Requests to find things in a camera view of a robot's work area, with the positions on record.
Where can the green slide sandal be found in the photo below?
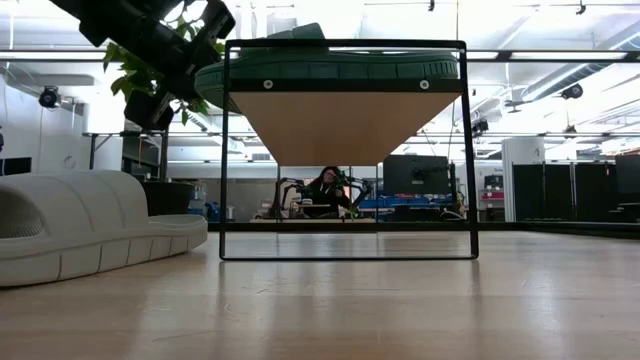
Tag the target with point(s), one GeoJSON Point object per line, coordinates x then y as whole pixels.
{"type": "Point", "coordinates": [350, 67]}

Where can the light grey slide sandal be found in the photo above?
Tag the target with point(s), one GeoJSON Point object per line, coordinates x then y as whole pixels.
{"type": "Point", "coordinates": [100, 225]}

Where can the background black robot arm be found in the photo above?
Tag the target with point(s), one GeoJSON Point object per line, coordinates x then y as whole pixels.
{"type": "Point", "coordinates": [361, 187]}
{"type": "Point", "coordinates": [287, 192]}

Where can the potted green plant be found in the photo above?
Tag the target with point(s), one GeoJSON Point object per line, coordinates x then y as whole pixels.
{"type": "Point", "coordinates": [167, 197]}

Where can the person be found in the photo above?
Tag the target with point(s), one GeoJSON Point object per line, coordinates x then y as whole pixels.
{"type": "Point", "coordinates": [327, 192]}

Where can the black monitor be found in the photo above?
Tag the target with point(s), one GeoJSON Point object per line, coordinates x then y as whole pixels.
{"type": "Point", "coordinates": [415, 175]}

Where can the blue storage bins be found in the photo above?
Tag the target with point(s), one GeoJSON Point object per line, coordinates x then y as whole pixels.
{"type": "Point", "coordinates": [410, 202]}

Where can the black ceiling lamp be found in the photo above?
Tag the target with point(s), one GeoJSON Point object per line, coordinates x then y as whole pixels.
{"type": "Point", "coordinates": [572, 91]}
{"type": "Point", "coordinates": [478, 126]}

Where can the white pillar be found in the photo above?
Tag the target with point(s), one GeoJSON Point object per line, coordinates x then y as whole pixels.
{"type": "Point", "coordinates": [522, 175]}

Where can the black partition panels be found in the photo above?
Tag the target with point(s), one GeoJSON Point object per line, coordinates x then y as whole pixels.
{"type": "Point", "coordinates": [550, 192]}

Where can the black ceiling camera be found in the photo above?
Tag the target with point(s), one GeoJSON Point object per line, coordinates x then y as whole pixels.
{"type": "Point", "coordinates": [49, 97]}

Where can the black frame wooden shelf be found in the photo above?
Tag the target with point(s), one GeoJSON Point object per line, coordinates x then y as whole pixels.
{"type": "Point", "coordinates": [345, 130]}

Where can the black table edge rail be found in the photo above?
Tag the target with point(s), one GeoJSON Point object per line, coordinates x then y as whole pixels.
{"type": "Point", "coordinates": [550, 227]}

